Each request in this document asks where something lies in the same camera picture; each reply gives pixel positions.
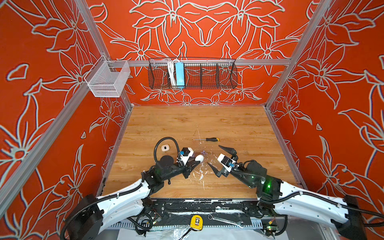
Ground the clear mesh wall basket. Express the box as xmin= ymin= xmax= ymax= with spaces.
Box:
xmin=85 ymin=55 xmax=131 ymax=98

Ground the black wire wall basket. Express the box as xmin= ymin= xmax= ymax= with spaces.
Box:
xmin=148 ymin=58 xmax=238 ymax=90

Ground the silver wrench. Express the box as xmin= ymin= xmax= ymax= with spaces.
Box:
xmin=208 ymin=214 xmax=244 ymax=229

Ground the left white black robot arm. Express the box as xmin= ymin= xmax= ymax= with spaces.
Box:
xmin=60 ymin=147 xmax=204 ymax=240

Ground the yellow tape measure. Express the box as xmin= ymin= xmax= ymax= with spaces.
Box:
xmin=190 ymin=215 xmax=203 ymax=231

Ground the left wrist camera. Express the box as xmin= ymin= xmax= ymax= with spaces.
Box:
xmin=177 ymin=148 xmax=194 ymax=167

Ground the light blue box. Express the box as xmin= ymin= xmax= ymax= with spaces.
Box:
xmin=175 ymin=62 xmax=185 ymax=89

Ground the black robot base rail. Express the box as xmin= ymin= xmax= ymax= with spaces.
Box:
xmin=128 ymin=197 xmax=286 ymax=229

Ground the white coiled cable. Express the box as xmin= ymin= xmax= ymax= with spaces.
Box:
xmin=166 ymin=59 xmax=177 ymax=88

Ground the white earbuds charging case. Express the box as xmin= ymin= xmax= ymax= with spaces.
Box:
xmin=195 ymin=155 xmax=204 ymax=163

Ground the yellow black handled screwdriver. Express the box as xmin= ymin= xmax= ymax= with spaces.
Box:
xmin=194 ymin=138 xmax=219 ymax=142

